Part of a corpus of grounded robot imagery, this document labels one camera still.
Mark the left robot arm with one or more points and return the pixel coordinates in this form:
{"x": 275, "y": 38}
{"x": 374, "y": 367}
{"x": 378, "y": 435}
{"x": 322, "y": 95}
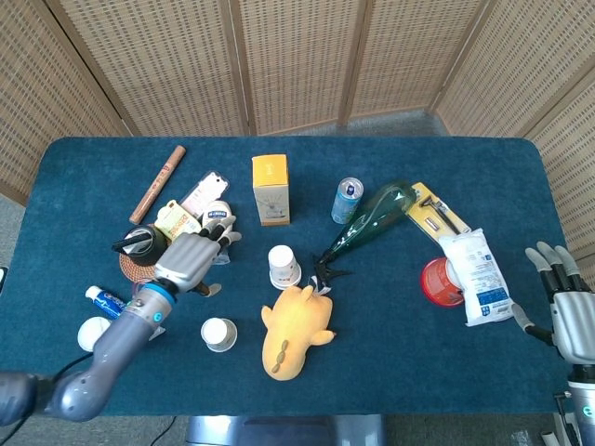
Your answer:
{"x": 121, "y": 334}

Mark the silver pouch in teapot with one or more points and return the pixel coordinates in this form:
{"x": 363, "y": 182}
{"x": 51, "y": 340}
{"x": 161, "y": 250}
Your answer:
{"x": 135, "y": 246}

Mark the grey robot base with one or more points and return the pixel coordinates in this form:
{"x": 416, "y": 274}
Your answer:
{"x": 279, "y": 432}

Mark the red plastic container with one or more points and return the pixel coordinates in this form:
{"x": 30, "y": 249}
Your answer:
{"x": 437, "y": 283}

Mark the mayonnaise squeeze bottle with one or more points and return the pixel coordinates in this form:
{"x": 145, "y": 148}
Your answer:
{"x": 216, "y": 209}

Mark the woven folding screen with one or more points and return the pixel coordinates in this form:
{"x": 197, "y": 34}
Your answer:
{"x": 297, "y": 60}

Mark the white lidded jar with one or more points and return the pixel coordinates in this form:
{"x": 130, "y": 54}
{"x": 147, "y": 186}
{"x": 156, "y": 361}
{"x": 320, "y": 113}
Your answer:
{"x": 90, "y": 332}

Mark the brown paper roll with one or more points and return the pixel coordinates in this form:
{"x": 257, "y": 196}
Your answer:
{"x": 158, "y": 183}

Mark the blue tablecloth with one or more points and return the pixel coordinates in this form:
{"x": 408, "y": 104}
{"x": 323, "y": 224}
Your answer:
{"x": 418, "y": 162}

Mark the green spray bottle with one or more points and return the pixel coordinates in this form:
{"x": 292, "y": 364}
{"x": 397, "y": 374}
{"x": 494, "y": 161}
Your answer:
{"x": 372, "y": 218}

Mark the blue white toothpaste tube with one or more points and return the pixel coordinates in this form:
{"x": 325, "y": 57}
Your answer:
{"x": 100, "y": 297}

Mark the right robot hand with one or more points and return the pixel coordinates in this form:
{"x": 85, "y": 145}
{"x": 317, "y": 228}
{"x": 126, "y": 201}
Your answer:
{"x": 576, "y": 320}

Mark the woven rattan coaster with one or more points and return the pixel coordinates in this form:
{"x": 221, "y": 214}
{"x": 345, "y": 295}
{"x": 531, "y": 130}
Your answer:
{"x": 135, "y": 271}

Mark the yellow plush dinosaur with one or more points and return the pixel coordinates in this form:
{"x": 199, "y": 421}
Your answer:
{"x": 293, "y": 334}

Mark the reed diffuser box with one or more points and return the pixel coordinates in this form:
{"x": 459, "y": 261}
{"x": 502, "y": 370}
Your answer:
{"x": 272, "y": 186}

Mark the white plastic package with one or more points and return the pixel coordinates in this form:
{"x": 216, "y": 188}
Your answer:
{"x": 479, "y": 274}

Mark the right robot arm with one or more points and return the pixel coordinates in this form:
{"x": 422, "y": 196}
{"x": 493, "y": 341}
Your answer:
{"x": 583, "y": 404}

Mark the black teapot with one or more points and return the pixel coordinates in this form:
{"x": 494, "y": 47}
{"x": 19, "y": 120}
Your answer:
{"x": 149, "y": 241}

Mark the white cup green flower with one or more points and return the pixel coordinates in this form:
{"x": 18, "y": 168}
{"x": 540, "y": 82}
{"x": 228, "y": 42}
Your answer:
{"x": 281, "y": 260}
{"x": 216, "y": 332}

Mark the white phone case package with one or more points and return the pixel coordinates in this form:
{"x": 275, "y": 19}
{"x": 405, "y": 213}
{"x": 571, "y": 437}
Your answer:
{"x": 207, "y": 188}

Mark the razor on yellow card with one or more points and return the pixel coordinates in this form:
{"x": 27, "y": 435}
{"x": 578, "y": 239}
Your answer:
{"x": 441, "y": 213}

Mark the green yellow snack packet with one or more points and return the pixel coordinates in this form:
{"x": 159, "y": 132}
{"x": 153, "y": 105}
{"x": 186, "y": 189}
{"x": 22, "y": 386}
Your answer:
{"x": 176, "y": 220}

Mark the blue drink can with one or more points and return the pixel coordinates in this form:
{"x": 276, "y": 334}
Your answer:
{"x": 346, "y": 204}

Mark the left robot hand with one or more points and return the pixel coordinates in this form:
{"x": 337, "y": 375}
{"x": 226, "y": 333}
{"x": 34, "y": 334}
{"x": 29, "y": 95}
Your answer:
{"x": 188, "y": 260}

